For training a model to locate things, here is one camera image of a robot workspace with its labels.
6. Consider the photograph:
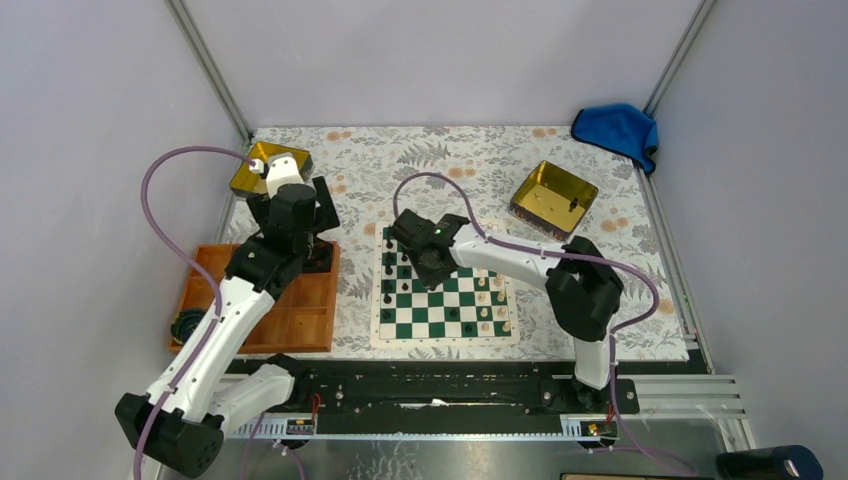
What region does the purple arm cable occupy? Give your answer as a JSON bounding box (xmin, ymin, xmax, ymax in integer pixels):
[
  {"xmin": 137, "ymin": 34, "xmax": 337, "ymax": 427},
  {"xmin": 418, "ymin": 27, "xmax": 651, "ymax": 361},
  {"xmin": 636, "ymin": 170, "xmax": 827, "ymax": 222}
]
[
  {"xmin": 393, "ymin": 172, "xmax": 698, "ymax": 477},
  {"xmin": 132, "ymin": 145, "xmax": 266, "ymax": 480}
]

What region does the empty gold tin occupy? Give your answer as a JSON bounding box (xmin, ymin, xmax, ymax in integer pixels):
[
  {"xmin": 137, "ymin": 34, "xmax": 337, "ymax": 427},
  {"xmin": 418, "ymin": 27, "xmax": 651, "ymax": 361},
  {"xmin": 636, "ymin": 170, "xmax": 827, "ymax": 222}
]
[{"xmin": 230, "ymin": 141, "xmax": 314, "ymax": 199}]

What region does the black cylinder bottom right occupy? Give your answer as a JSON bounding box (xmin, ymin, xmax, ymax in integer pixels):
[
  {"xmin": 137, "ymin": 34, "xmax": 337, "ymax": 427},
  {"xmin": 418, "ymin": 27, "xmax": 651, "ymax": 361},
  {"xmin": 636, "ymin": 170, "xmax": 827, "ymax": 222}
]
[{"xmin": 716, "ymin": 445, "xmax": 824, "ymax": 480}]

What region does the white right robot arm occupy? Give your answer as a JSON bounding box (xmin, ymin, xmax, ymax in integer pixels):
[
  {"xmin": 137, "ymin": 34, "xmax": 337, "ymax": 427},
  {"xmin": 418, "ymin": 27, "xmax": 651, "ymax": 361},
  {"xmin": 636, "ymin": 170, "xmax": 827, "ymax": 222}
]
[{"xmin": 390, "ymin": 209, "xmax": 623, "ymax": 412}]

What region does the floral table mat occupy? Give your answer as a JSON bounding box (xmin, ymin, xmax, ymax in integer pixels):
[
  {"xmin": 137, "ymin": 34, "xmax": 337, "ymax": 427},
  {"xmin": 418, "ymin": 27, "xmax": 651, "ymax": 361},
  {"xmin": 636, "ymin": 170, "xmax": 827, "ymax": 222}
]
[{"xmin": 256, "ymin": 126, "xmax": 689, "ymax": 362}]

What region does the orange compartment tray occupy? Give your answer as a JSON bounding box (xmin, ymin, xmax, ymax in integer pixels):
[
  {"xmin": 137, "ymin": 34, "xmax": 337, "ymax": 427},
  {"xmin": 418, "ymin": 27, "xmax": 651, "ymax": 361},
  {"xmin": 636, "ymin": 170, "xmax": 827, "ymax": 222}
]
[{"xmin": 168, "ymin": 242, "xmax": 341, "ymax": 355}]

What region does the green white chess board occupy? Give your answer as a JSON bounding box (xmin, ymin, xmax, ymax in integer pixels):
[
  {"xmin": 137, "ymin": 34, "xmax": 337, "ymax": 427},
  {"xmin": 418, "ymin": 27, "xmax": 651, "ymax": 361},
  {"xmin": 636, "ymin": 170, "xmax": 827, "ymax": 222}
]
[{"xmin": 369, "ymin": 222, "xmax": 520, "ymax": 348}]

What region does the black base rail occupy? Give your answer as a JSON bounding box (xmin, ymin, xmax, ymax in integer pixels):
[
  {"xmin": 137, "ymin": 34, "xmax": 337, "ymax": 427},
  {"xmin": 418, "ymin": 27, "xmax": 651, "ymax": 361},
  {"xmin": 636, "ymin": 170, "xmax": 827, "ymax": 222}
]
[{"xmin": 267, "ymin": 355, "xmax": 639, "ymax": 415}]

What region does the gold tin with chess pieces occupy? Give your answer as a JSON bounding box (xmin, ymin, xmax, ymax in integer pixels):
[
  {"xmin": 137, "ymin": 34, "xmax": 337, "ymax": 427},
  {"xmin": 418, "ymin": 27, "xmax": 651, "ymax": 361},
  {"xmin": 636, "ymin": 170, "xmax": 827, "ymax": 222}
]
[{"xmin": 508, "ymin": 161, "xmax": 599, "ymax": 241}]

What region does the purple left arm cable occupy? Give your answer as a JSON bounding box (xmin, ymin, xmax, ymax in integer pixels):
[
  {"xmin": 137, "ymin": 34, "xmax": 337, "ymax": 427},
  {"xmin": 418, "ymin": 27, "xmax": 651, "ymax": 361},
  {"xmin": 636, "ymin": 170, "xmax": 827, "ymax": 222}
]
[{"xmin": 132, "ymin": 145, "xmax": 266, "ymax": 480}]

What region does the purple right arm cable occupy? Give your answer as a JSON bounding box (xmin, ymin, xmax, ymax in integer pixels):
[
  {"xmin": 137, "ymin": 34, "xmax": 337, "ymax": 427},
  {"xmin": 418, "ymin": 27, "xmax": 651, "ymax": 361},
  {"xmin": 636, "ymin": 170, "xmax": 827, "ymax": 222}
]
[{"xmin": 393, "ymin": 172, "xmax": 698, "ymax": 477}]

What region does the blue cloth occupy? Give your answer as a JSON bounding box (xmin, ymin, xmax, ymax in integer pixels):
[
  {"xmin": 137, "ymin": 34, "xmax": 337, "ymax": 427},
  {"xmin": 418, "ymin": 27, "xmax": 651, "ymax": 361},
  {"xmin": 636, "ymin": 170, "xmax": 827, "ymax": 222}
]
[{"xmin": 571, "ymin": 103, "xmax": 659, "ymax": 175}]

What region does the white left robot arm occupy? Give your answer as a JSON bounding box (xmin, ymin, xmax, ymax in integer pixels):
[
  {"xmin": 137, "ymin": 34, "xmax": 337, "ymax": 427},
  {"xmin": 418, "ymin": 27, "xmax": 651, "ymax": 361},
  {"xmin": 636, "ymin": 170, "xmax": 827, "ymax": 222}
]
[{"xmin": 115, "ymin": 146, "xmax": 340, "ymax": 479}]

